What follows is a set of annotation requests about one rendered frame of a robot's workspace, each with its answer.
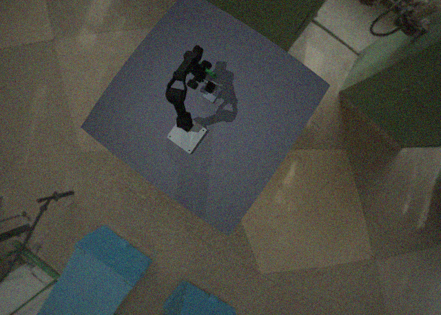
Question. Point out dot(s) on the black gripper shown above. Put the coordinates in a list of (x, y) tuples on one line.
[(199, 75)]

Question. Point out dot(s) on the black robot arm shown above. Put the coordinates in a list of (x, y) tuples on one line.
[(176, 96)]

